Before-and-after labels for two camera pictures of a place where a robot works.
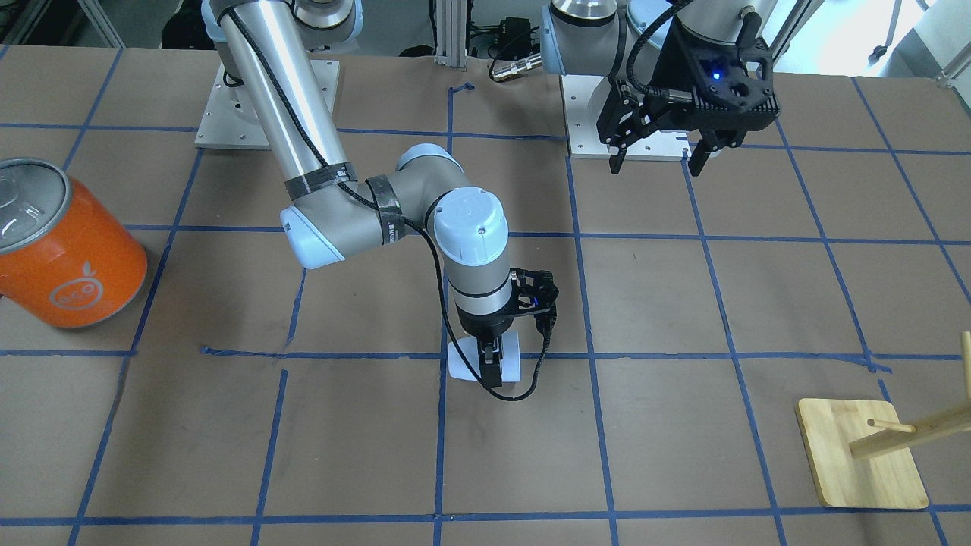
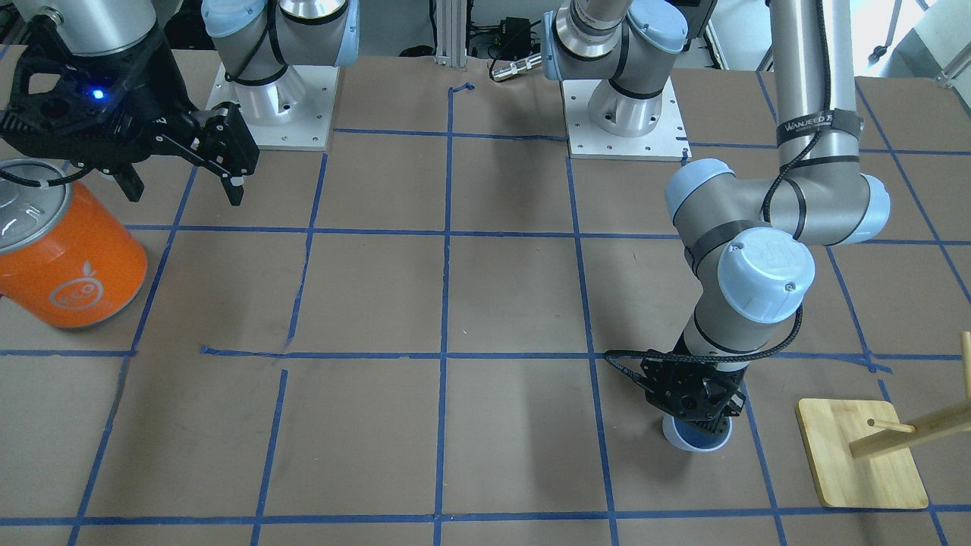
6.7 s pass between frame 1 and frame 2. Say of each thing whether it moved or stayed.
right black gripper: moved
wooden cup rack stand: stayed
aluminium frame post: stayed
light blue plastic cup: moved
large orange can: stayed
